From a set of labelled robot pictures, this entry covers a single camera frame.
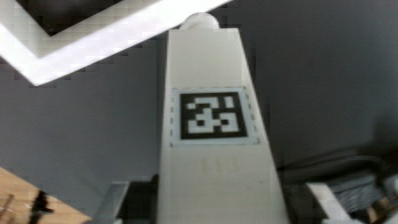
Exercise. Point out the white desk leg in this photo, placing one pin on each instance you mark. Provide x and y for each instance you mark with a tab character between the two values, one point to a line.
219	186

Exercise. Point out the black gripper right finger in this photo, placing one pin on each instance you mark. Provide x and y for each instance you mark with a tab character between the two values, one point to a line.
313	205

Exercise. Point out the white front barrier rail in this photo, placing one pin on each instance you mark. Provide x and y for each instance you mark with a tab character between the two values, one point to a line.
49	56

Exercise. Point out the wooden furniture with black frame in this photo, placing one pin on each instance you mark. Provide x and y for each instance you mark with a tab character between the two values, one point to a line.
18	194

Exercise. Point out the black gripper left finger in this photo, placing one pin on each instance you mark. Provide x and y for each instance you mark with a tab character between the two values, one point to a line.
128	205

